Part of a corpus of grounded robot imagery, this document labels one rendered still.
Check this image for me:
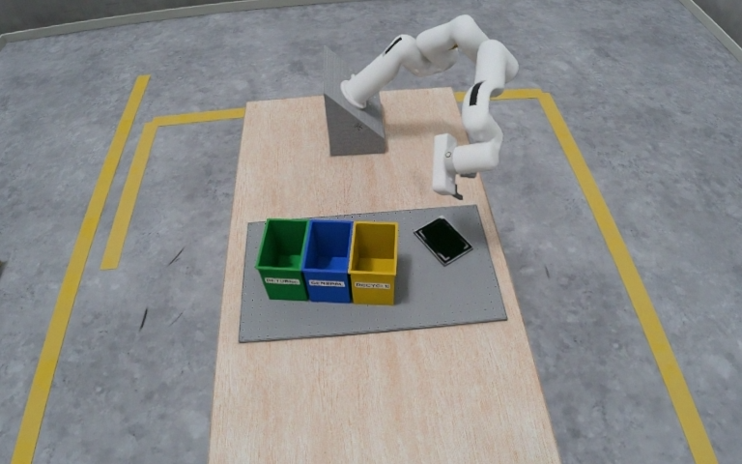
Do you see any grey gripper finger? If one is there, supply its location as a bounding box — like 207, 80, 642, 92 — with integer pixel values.
451, 184, 463, 200

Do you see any yellow open bin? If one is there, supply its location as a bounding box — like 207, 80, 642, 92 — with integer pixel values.
348, 221, 398, 305

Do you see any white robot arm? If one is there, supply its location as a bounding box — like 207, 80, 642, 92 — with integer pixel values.
341, 14, 518, 179

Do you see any blue bin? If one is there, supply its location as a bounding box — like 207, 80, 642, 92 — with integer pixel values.
301, 219, 354, 304

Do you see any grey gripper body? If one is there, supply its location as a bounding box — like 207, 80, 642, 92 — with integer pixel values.
432, 133, 457, 196

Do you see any green bin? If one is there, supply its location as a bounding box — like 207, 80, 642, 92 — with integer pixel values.
255, 218, 310, 302

